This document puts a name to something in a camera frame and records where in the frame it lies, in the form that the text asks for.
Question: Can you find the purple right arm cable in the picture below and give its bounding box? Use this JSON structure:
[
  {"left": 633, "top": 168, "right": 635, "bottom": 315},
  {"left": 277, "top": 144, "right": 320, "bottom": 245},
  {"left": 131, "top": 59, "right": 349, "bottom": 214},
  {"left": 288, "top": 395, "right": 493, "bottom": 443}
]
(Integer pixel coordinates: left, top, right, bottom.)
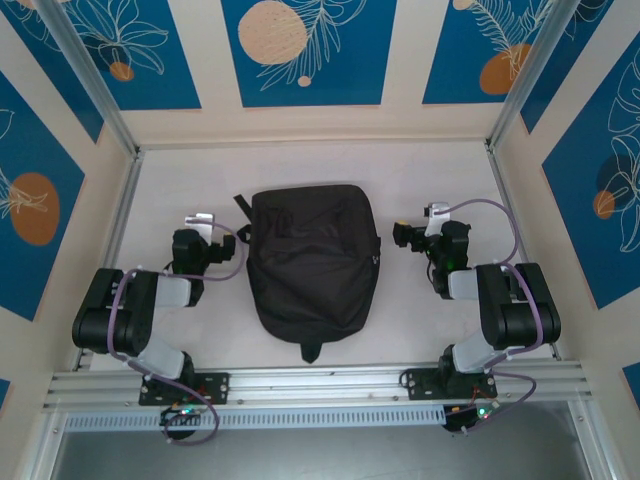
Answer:
[{"left": 432, "top": 198, "right": 547, "bottom": 436}]

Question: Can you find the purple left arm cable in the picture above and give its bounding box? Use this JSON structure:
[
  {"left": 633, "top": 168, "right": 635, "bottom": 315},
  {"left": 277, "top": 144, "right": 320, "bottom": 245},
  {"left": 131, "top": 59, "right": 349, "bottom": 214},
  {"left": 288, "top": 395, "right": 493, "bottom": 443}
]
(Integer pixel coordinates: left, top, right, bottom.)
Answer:
[{"left": 108, "top": 221, "right": 249, "bottom": 446}]

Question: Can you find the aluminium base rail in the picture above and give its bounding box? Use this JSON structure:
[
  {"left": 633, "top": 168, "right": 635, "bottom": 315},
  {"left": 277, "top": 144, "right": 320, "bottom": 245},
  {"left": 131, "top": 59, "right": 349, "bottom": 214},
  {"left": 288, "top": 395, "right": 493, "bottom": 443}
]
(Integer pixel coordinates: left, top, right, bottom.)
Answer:
[{"left": 49, "top": 360, "right": 594, "bottom": 407}]

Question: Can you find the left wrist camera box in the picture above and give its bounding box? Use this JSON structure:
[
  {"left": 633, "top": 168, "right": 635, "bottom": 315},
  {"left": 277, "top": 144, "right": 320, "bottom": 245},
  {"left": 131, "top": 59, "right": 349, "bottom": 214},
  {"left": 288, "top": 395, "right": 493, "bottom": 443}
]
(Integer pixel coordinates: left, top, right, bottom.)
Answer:
[{"left": 183, "top": 212, "right": 217, "bottom": 232}]

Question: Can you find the small controller circuit board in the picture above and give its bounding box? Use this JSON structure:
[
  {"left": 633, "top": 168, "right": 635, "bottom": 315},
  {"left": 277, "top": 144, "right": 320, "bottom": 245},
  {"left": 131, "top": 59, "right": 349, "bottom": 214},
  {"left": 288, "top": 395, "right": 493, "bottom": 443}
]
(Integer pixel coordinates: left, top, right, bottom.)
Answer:
[
  {"left": 443, "top": 403, "right": 503, "bottom": 435},
  {"left": 159, "top": 405, "right": 204, "bottom": 427}
]

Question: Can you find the aluminium frame post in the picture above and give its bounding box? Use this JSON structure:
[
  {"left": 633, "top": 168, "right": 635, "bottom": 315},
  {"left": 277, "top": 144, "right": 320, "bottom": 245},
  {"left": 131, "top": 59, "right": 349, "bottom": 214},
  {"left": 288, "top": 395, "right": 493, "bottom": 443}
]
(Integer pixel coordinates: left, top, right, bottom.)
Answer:
[
  {"left": 487, "top": 0, "right": 614, "bottom": 154},
  {"left": 37, "top": 0, "right": 140, "bottom": 157}
]

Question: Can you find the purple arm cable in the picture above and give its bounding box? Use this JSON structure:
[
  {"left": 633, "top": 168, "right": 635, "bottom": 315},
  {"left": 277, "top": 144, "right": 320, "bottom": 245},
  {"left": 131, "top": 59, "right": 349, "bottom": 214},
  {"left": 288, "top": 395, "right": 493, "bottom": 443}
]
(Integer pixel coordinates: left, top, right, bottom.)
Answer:
[
  {"left": 108, "top": 221, "right": 249, "bottom": 446},
  {"left": 432, "top": 198, "right": 547, "bottom": 436}
]

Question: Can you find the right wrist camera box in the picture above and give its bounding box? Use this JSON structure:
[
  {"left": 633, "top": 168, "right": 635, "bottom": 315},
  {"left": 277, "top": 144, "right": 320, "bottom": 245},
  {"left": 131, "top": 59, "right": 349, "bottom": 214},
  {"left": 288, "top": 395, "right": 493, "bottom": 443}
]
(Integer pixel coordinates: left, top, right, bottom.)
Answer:
[{"left": 423, "top": 202, "right": 451, "bottom": 236}]

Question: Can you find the black fabric backpack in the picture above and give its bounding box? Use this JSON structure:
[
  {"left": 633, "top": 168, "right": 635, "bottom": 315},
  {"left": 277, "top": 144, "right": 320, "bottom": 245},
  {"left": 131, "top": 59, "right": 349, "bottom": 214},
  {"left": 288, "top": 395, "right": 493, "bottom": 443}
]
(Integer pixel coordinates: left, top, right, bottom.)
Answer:
[{"left": 232, "top": 184, "right": 384, "bottom": 365}]

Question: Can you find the aluminium table edge rail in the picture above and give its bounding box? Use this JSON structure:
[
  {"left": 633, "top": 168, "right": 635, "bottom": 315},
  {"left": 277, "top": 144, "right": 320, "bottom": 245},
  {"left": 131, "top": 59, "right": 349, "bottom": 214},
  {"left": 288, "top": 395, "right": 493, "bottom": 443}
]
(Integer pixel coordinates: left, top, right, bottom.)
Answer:
[
  {"left": 485, "top": 142, "right": 560, "bottom": 361},
  {"left": 74, "top": 148, "right": 147, "bottom": 371}
]

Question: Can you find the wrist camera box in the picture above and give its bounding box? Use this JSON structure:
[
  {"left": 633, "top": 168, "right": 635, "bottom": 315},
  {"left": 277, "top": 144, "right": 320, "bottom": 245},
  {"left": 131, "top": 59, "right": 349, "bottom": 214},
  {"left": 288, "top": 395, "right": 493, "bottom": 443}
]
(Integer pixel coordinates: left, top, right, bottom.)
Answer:
[
  {"left": 183, "top": 212, "right": 217, "bottom": 232},
  {"left": 423, "top": 202, "right": 451, "bottom": 236}
]

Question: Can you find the grey slotted cable duct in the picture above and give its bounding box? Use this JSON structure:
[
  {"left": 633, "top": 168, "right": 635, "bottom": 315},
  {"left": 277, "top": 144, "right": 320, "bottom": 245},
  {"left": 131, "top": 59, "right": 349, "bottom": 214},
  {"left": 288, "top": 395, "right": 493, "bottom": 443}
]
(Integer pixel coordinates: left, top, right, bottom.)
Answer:
[{"left": 63, "top": 404, "right": 447, "bottom": 432}]

